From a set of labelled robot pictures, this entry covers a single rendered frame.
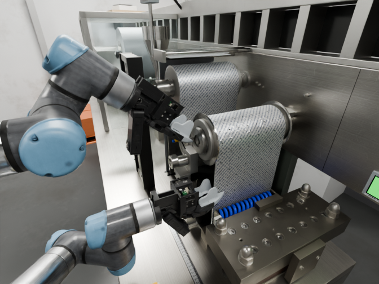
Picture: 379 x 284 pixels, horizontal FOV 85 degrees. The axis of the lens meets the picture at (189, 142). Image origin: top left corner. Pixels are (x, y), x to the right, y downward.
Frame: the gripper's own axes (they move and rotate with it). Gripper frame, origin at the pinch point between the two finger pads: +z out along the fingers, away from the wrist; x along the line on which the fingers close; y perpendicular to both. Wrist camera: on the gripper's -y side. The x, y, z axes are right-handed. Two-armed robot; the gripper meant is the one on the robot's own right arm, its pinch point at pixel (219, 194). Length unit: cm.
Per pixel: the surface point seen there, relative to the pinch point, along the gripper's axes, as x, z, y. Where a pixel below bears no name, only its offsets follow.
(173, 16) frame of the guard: 102, 27, 49
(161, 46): 72, 9, 35
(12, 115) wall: 343, -145, -73
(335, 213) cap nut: -17.6, 28.7, -4.1
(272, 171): -0.2, 20.0, 2.0
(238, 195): -0.2, 7.2, -3.1
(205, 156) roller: 3.3, -3.4, 12.3
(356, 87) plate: -9.8, 30.1, 30.6
